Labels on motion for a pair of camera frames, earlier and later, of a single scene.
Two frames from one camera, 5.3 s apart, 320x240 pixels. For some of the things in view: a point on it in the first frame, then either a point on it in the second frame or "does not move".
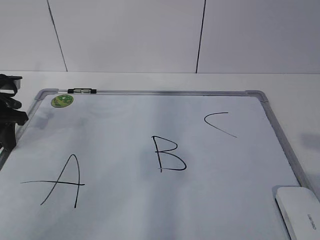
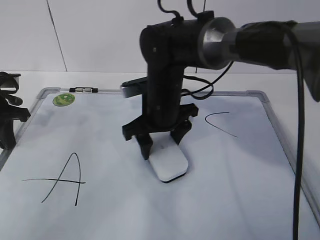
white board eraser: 299,210 -> 166,158
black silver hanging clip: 81,90 does not move
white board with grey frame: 147,165 does not move
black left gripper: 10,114 does not move
